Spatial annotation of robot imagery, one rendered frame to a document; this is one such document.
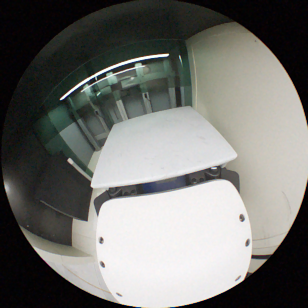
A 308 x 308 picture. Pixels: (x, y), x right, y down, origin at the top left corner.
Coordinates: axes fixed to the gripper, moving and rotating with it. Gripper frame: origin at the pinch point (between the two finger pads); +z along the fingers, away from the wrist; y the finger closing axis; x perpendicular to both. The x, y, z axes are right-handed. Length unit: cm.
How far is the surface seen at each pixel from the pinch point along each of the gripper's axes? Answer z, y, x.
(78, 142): 45, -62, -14
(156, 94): 62, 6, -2
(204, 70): 15.3, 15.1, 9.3
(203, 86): 15.8, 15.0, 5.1
